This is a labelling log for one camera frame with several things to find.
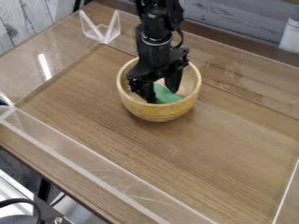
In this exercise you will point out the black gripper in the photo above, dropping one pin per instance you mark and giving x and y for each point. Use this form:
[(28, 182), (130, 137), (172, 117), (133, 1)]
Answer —
[(161, 61)]

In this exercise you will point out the green rectangular block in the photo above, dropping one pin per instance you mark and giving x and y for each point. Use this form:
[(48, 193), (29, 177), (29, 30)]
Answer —
[(162, 95)]

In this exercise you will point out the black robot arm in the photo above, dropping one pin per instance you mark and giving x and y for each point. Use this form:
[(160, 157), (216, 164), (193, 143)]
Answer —
[(160, 14)]

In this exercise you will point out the light brown wooden bowl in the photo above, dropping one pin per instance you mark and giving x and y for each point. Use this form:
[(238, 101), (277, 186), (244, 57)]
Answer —
[(158, 112)]

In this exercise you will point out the white cylindrical container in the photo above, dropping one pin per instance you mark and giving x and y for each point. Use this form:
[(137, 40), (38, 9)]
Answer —
[(289, 39)]

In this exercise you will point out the black metal table leg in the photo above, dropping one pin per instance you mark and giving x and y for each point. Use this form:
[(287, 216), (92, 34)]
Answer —
[(44, 190)]

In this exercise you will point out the clear acrylic tray wall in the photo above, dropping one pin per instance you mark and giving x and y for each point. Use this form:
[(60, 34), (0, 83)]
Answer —
[(220, 166)]

